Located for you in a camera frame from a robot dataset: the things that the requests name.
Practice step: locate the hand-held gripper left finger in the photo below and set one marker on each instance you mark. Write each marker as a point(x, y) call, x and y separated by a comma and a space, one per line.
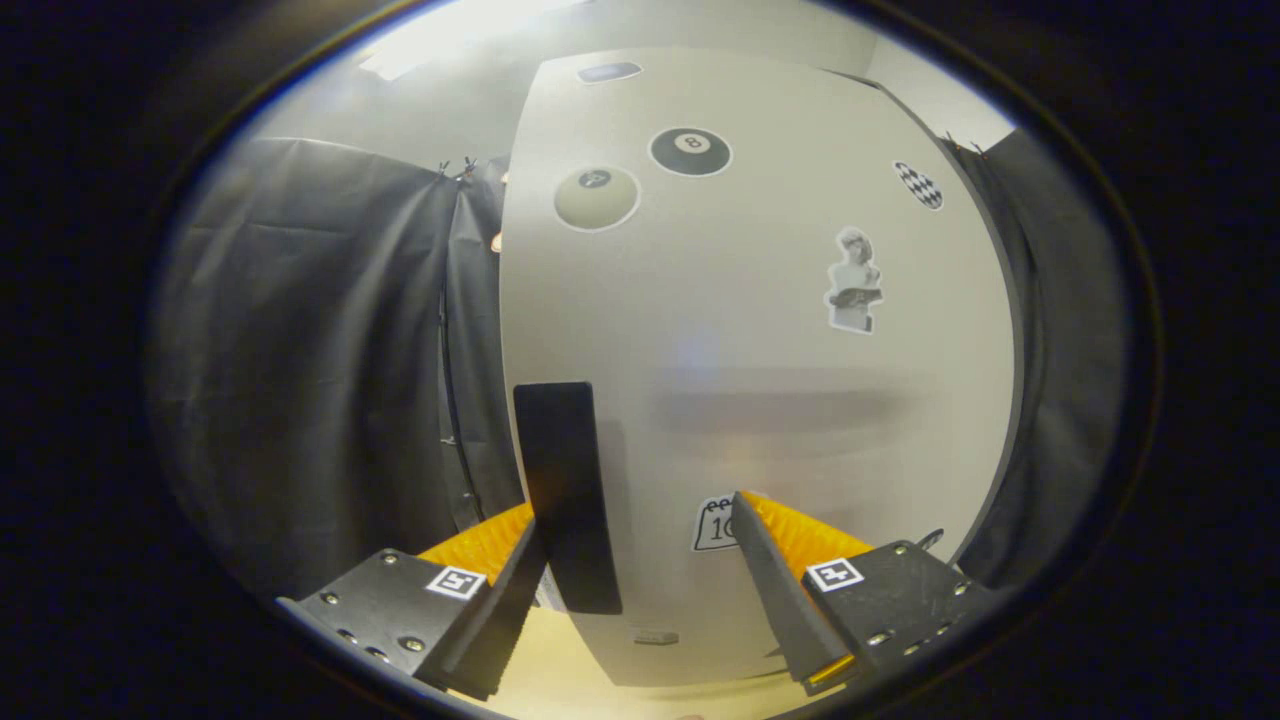
point(490, 630)

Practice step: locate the light grey cabinet door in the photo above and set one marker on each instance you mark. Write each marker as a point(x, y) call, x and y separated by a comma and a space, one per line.
point(750, 400)

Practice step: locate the black backdrop cloth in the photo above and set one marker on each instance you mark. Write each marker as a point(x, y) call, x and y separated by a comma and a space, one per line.
point(300, 350)

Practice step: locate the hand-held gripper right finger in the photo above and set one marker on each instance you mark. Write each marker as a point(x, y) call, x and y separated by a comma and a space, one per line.
point(780, 600)

